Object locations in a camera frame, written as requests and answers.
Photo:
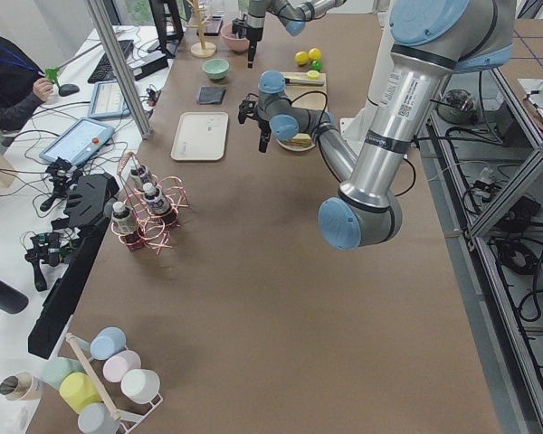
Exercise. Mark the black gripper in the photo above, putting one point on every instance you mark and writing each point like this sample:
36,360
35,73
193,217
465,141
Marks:
262,125
253,33

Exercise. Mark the plain bread slice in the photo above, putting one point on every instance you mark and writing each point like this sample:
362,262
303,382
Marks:
300,140

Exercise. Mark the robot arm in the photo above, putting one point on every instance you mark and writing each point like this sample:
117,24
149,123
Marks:
431,41
293,18

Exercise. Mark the cream serving tray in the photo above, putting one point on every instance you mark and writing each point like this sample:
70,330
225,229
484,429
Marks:
200,136

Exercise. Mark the pink bowl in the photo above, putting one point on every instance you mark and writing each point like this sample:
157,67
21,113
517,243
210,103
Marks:
232,40

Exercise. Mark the white plate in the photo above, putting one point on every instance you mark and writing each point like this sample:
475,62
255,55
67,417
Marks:
293,148

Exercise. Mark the wooden cutting board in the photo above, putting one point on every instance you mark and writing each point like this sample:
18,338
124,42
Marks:
308,97

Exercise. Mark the mint green bowl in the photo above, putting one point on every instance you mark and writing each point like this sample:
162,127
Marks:
216,69

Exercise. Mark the steel muddler black tip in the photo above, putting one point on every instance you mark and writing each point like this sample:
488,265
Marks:
303,82

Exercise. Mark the yellow lemon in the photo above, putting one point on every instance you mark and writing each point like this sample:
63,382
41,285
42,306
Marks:
301,58
315,54

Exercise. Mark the wooden mug tree stand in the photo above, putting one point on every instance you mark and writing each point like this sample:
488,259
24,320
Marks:
201,49

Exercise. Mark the grey folded cloth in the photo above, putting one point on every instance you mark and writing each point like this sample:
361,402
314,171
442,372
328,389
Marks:
210,95

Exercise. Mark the green lime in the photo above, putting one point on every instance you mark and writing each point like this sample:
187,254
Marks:
316,65

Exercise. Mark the half lemon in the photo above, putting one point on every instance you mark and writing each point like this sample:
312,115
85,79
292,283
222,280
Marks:
313,75

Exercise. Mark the dark drink bottle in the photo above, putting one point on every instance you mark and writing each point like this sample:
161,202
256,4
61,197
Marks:
159,205
141,175
126,226

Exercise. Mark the black keyboard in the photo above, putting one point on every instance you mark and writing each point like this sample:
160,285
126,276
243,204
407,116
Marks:
104,70

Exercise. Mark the blue teach pendant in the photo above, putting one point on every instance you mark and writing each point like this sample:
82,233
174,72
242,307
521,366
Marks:
80,142
107,101

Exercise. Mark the seated person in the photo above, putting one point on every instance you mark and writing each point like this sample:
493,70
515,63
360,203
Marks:
23,86

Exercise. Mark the pastel cup rack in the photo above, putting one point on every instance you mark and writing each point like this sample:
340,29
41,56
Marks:
104,383

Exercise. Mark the black water bottle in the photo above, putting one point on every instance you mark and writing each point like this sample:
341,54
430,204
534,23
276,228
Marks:
12,301

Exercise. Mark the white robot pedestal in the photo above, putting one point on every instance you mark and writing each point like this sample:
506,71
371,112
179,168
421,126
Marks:
356,129

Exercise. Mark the aluminium frame post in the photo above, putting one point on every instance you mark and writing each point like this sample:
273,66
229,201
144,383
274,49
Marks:
123,73

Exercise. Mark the copper wire bottle rack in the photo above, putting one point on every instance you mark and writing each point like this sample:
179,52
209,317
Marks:
154,233

